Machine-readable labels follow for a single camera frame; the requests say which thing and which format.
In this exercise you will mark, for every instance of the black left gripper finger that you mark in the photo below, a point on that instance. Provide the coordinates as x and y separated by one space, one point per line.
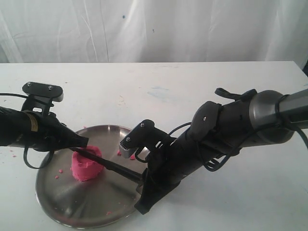
72 142

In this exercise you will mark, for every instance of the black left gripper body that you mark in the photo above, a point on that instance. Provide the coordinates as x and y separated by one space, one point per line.
22 129

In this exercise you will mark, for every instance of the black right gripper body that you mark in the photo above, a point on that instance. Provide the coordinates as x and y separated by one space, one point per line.
172 159

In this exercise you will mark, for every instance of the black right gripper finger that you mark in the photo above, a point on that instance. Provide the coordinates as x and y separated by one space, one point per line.
151 193

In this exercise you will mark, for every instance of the black kitchen knife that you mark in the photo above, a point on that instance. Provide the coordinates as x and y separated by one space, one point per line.
109 165

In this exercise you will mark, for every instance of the pink clay lump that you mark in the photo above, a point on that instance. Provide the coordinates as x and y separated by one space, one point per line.
84 169

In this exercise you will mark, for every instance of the round stainless steel plate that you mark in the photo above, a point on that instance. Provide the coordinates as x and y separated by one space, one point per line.
94 203

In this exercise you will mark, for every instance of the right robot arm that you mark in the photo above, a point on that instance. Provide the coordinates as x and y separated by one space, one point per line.
215 134

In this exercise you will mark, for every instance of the white backdrop curtain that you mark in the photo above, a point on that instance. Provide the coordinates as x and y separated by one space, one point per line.
113 31

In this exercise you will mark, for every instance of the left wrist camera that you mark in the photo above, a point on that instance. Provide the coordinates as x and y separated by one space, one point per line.
41 96

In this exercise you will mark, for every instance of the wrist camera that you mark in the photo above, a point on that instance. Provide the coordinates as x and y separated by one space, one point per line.
41 96
145 134

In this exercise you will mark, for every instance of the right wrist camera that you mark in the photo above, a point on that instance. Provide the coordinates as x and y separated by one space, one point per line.
145 134

